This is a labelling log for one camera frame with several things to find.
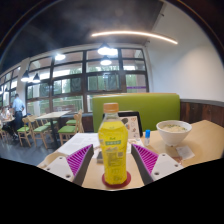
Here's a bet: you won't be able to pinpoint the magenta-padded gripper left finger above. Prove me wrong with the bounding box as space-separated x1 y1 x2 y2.
43 143 95 187

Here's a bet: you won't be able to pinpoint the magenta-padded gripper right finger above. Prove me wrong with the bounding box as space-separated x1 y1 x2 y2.
130 143 184 186

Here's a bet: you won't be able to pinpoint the yellow drink bottle orange cap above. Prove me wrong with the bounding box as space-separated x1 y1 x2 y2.
97 102 129 186

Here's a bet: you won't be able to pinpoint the white paper sheets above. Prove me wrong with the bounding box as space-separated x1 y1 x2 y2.
57 132 101 157

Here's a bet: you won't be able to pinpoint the small dark box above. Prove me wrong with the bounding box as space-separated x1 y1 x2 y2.
96 150 104 164

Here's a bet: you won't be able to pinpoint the small blue-capped bottle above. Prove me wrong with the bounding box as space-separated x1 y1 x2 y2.
143 129 152 147

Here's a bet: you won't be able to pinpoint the black tablet with picture screen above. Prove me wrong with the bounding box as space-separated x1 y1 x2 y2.
103 110 144 139

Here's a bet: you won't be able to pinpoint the white paper napkin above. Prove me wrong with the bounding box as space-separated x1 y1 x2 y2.
175 145 196 161

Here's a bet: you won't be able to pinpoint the green upholstered bench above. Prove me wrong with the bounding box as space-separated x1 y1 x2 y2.
91 92 181 133

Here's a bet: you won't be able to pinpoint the wooden chairs with green seats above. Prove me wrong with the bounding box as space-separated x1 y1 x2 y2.
0 109 85 149

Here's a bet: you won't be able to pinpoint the wooden dining table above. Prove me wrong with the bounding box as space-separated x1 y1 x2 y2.
34 110 72 148

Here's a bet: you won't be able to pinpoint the person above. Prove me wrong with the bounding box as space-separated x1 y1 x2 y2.
0 106 14 138
11 93 26 131

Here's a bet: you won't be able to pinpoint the black pendant lamps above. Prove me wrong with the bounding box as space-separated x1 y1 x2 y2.
19 42 118 84

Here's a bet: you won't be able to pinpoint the long curved ceiling light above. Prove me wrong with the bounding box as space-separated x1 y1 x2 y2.
90 30 179 45

